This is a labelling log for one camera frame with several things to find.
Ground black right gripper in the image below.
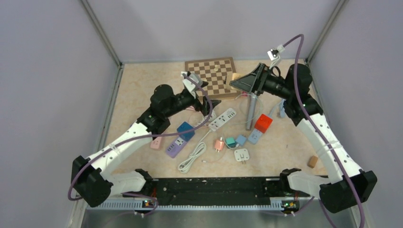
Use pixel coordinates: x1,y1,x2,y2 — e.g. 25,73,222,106
230,62,294,100

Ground red cube socket adapter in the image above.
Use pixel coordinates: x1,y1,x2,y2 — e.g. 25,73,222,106
254,114,273,133

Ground blue cube socket adapter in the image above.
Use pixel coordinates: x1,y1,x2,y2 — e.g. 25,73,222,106
177,122,195,142

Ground wooden cube socket adapter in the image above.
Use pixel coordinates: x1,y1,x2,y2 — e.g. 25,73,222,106
231,73,243,81

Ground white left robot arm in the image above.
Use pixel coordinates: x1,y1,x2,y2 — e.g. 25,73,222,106
67,84,221,207

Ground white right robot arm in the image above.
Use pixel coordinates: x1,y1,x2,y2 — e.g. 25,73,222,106
230,63,377,213

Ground teal charger plug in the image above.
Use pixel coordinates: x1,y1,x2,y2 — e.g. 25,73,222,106
225,137,237,149

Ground orange pink charger plug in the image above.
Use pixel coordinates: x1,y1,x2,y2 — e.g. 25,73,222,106
214,137,225,152

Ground light blue charger plug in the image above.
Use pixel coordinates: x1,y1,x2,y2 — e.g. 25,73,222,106
235,135,247,146

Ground white charger plug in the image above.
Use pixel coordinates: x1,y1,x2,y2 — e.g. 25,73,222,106
234,148,250,164

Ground silver microphone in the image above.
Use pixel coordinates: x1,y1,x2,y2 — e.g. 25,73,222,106
245,93,258,131

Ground wooden chessboard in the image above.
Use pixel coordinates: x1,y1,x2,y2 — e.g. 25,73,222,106
184,57,240,100

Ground white power strip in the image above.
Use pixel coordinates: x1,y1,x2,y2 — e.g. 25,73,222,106
208,108,237,132

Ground light blue power strip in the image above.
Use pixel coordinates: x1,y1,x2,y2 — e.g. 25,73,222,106
248,128,263,145

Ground purple power strip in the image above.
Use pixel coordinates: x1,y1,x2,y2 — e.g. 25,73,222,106
165,136,188,158

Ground pink power strip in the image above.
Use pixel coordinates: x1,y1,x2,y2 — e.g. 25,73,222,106
150,137,163,150

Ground small wooden cork block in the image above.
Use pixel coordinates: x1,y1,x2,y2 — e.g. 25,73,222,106
307,156,318,169

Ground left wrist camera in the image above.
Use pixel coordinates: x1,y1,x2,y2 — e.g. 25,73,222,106
181,71,202,98

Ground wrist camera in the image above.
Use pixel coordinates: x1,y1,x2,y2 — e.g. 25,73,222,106
181,71,202,98
267,45,285,69

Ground white coiled power cable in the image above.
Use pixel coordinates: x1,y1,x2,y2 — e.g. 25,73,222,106
189,112,218,128

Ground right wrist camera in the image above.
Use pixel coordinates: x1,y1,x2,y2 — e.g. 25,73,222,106
267,45,285,69

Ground light blue coiled cable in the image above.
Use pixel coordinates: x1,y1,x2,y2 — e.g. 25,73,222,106
268,100,287,120

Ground white flat coiled cable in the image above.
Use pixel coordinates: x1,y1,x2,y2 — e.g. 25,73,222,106
177,129,211,174

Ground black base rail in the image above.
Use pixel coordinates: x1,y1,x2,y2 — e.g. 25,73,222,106
138,175,308,206

